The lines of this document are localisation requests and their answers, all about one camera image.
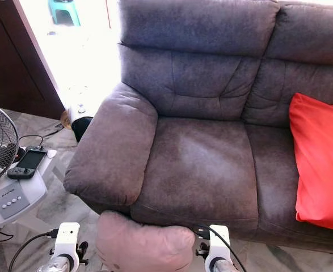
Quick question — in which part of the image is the pink pillow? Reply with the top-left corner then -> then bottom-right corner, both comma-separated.
96,211 -> 196,272

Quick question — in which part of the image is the grey-brown suede sofa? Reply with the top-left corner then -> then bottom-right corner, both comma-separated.
63,0 -> 333,254

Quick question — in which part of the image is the red pillow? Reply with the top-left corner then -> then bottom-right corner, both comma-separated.
288,92 -> 333,233

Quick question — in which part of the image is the white side table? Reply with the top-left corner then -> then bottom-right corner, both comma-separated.
13,150 -> 71,234

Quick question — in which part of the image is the black handheld game console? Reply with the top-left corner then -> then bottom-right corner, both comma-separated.
8,147 -> 48,180

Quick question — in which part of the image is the small white and black appliance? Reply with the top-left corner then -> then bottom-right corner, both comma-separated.
66,85 -> 95,143

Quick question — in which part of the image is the dark brown wooden door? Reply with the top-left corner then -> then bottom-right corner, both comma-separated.
0,0 -> 65,120

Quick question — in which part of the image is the teal plastic stool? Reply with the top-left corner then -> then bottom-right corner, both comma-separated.
48,0 -> 82,27

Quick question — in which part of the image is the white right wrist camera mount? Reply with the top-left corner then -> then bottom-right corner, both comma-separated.
208,225 -> 234,267

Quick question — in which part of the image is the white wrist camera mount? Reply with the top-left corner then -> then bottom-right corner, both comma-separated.
208,225 -> 234,267
54,222 -> 81,265

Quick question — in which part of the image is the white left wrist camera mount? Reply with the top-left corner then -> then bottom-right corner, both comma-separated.
54,222 -> 81,265

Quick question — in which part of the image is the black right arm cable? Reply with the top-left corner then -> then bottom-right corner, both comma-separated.
192,224 -> 247,272

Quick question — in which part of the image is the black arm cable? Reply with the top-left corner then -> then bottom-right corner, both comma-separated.
9,228 -> 58,272
192,224 -> 247,272

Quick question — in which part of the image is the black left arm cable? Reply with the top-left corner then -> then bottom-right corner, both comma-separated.
9,228 -> 58,272

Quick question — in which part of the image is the thin black floor cable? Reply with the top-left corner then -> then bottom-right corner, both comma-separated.
18,127 -> 62,149

